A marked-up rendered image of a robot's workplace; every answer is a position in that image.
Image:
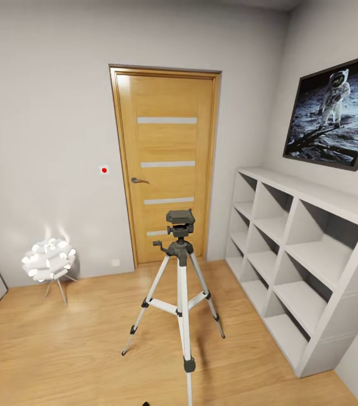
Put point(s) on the electric switch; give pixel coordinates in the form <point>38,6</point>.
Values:
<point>104,170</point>

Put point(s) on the door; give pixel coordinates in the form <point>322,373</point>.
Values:
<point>166,122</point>

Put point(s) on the painting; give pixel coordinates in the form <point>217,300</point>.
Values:
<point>324,122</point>

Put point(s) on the camera tripod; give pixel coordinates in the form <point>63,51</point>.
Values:
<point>183,224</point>

